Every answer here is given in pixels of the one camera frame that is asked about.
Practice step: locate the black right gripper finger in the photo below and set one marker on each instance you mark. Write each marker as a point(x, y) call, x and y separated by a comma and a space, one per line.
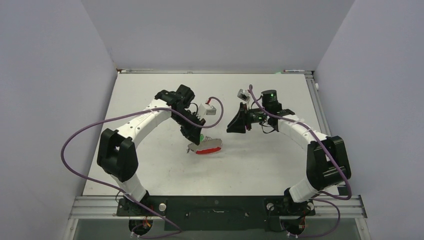
point(241, 116)
point(238, 127)

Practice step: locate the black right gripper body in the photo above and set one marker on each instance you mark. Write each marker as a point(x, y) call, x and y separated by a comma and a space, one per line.
point(255, 115)

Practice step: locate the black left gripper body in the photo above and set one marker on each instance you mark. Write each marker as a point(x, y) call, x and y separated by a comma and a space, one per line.
point(192, 117)

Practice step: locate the steel key holder red handle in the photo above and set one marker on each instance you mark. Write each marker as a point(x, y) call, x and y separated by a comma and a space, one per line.
point(207, 146)

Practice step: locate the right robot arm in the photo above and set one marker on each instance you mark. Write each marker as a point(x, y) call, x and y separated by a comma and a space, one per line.
point(327, 161)

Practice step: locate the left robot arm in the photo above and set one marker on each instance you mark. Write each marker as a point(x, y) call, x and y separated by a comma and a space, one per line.
point(117, 154)

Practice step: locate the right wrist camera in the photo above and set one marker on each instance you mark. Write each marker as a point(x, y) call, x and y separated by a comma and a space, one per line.
point(244, 95)

